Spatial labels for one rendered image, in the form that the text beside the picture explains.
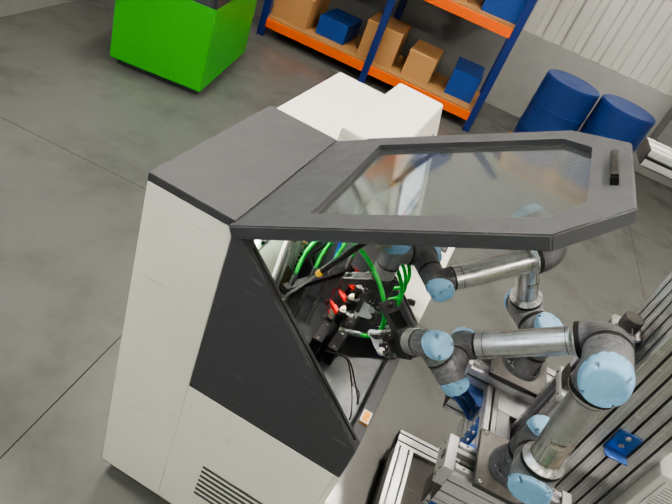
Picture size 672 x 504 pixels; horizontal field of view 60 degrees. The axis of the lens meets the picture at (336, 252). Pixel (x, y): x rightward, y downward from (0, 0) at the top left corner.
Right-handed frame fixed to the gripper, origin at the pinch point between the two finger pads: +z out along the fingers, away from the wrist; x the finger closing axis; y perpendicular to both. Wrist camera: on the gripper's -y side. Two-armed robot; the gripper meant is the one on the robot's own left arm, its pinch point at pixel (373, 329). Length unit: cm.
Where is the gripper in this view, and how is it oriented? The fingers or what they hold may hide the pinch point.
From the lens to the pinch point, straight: 183.5
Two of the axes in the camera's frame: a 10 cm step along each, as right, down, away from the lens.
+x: 8.6, -2.6, 4.3
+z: -4.3, 0.6, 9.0
